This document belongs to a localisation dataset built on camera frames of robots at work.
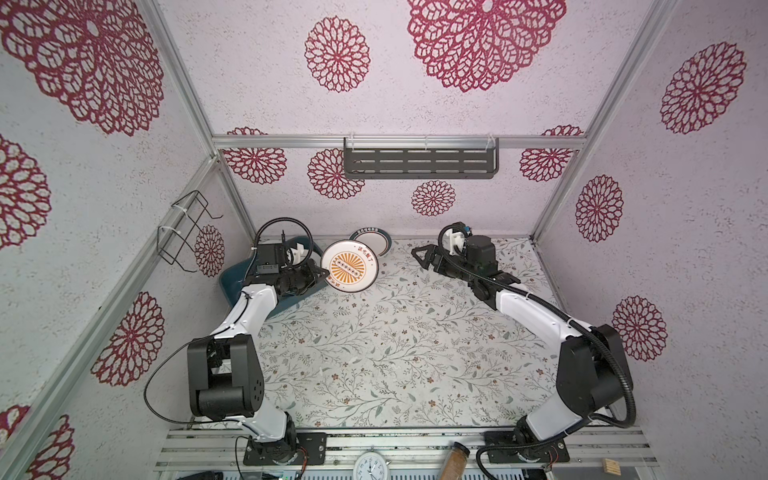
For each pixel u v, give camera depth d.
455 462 0.69
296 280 0.76
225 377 0.46
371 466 0.69
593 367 0.45
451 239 0.78
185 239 0.77
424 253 0.76
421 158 0.97
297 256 0.81
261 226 0.70
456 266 0.65
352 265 0.90
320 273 0.87
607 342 0.45
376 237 1.21
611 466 0.71
